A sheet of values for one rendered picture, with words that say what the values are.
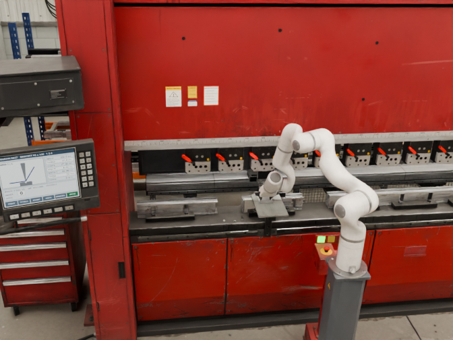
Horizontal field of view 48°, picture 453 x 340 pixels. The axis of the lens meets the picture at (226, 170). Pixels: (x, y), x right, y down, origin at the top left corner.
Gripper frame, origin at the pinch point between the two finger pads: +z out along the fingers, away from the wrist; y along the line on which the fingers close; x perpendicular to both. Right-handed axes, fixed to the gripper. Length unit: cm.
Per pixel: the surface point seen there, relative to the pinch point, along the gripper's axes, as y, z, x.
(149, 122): 69, -33, -36
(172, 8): 54, -81, -76
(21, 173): 126, -67, 7
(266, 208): 1.1, -4.2, 8.6
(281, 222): -10.0, 9.1, 14.4
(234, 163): 19.0, -12.6, -17.6
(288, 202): -16.6, 11.1, 0.2
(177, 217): 54, 10, 7
